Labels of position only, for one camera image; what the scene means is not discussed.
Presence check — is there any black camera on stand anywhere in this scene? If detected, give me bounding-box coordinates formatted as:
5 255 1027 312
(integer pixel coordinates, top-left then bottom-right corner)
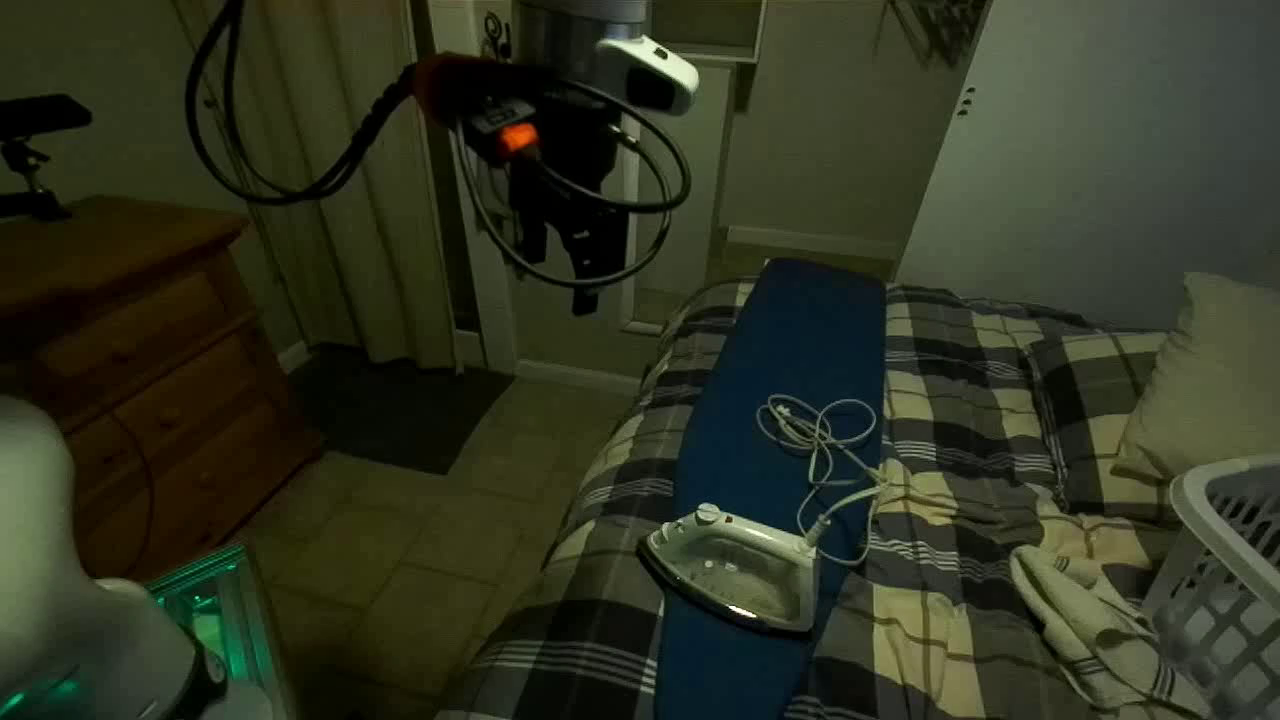
0 92 95 223

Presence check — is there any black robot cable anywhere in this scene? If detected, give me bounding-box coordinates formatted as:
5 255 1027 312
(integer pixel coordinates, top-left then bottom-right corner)
180 0 696 292

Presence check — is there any blue ironing board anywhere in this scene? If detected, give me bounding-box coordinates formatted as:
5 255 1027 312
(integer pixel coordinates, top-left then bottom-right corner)
652 255 895 720

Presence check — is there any white iron power cord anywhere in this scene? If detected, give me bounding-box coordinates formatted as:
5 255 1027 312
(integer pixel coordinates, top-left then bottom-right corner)
754 388 923 572

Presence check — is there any dark wall hanging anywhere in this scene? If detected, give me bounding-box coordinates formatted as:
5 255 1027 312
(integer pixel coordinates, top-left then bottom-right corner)
886 0 992 66

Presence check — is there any white cloth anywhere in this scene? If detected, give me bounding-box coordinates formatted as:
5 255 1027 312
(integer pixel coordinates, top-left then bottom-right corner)
1003 511 1216 720

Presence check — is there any white closet door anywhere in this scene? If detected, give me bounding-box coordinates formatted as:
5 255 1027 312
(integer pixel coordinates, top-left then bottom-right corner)
893 0 1280 334

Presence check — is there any plaid bed comforter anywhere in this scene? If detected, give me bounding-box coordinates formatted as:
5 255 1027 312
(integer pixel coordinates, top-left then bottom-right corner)
438 277 1280 720

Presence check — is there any cream pillow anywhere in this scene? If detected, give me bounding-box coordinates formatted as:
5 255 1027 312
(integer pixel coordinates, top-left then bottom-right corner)
1112 267 1280 485

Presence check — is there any green lit robot stand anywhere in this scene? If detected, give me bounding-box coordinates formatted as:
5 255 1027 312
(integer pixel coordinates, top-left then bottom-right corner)
0 536 297 720

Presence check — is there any white laundry basket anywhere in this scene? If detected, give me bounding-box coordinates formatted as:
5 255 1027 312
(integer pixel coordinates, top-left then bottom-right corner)
1138 451 1280 720

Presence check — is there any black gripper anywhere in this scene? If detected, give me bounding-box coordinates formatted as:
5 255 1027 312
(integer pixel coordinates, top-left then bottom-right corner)
509 88 631 318

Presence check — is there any beige curtain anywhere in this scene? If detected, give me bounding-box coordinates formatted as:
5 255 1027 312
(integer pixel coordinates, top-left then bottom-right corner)
173 0 455 371

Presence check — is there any wooden dresser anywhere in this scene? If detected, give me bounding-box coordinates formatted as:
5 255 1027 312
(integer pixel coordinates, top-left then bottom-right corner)
0 195 326 585

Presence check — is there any dark floor mat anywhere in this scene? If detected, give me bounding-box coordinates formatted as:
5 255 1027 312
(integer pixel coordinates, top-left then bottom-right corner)
289 339 518 477

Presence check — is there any white room door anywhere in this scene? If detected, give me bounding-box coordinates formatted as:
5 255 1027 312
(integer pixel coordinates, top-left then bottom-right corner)
426 0 649 375

